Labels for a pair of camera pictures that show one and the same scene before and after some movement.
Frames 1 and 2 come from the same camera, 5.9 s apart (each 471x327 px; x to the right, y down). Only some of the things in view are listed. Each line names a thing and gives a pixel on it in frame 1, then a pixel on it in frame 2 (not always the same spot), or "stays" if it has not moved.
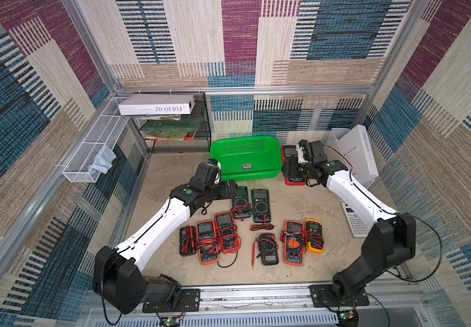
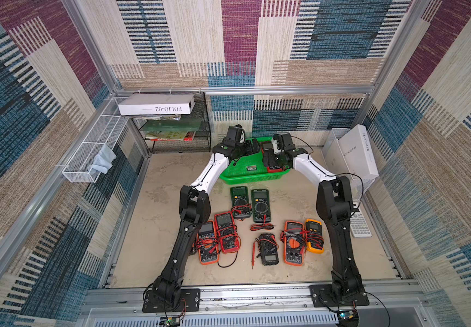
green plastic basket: [247, 158] stays
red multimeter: [290, 163] → [269, 157]
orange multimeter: [295, 238] stays
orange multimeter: [207, 243] stays
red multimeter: [225, 229] stays
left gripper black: [232, 190] → [249, 151]
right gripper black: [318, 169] → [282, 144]
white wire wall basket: [107, 131] stays
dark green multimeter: [261, 204] stays
